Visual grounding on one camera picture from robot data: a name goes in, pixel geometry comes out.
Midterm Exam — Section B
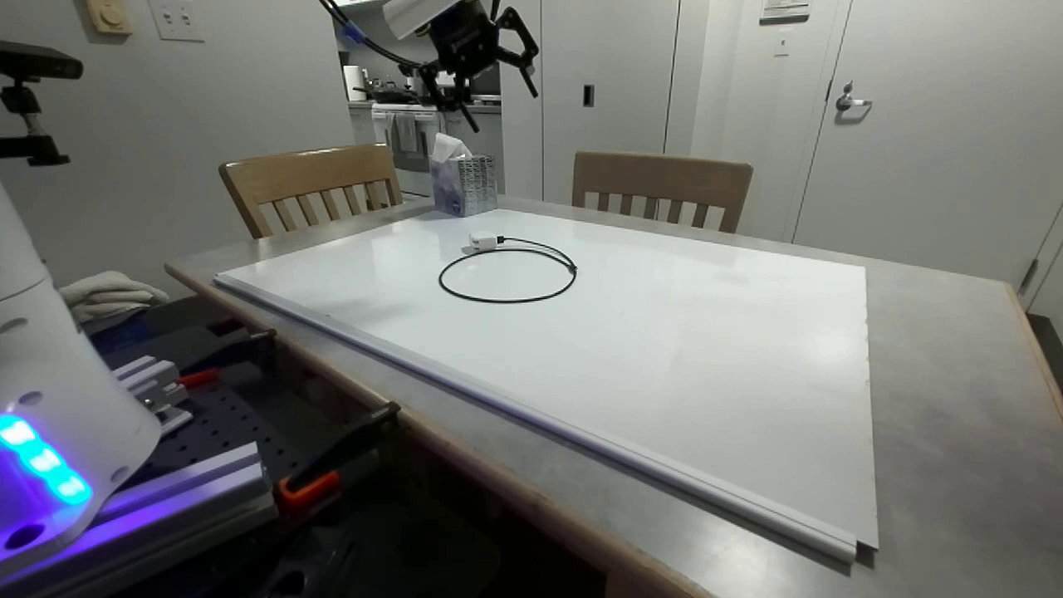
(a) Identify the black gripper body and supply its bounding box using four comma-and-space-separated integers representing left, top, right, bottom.
426, 0, 508, 81

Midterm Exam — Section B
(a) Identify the black charger cable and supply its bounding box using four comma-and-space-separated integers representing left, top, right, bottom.
436, 233, 582, 308

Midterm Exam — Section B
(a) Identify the white kitchen stove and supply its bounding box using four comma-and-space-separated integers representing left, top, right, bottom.
368, 96, 448, 175

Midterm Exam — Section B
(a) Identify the purple tissue box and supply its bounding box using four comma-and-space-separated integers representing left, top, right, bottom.
430, 131, 499, 221

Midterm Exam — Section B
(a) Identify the light wooden slat-back chair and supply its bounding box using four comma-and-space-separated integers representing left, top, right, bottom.
216, 140, 406, 243
569, 151, 757, 237

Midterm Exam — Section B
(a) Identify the white door sign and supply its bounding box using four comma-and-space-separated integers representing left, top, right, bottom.
757, 0, 817, 29

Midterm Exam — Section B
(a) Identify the round beige thermostat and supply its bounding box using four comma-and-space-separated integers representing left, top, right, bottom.
85, 0, 138, 40

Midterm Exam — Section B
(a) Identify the large white board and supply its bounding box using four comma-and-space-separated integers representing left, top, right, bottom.
213, 208, 885, 570

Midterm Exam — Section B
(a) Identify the white bundled cloth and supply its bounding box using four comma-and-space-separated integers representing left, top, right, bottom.
56, 271, 174, 332

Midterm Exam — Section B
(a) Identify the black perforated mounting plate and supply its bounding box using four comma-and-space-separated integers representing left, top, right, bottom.
88, 292, 392, 491

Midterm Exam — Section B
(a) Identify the white door with lever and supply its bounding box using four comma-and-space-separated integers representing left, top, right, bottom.
790, 0, 1063, 292

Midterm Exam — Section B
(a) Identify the black arm cable blue-taped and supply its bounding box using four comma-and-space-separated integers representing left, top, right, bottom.
320, 0, 436, 75

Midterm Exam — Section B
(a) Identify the white double switch plate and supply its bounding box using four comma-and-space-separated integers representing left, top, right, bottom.
148, 0, 213, 48

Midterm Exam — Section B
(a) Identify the silver door lever handle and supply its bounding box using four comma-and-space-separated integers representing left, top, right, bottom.
832, 81, 877, 126

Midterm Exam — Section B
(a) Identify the black clamp orange handle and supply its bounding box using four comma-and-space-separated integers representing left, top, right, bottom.
274, 398, 406, 521
174, 330, 284, 392

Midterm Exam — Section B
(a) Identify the black camera on stand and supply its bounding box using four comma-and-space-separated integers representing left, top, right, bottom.
0, 40, 88, 169

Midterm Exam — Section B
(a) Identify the silver metal bracket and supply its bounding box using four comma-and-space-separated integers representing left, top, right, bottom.
110, 353, 200, 443

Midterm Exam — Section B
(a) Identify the aluminium profile rail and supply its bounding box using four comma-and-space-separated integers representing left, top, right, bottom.
0, 439, 284, 598

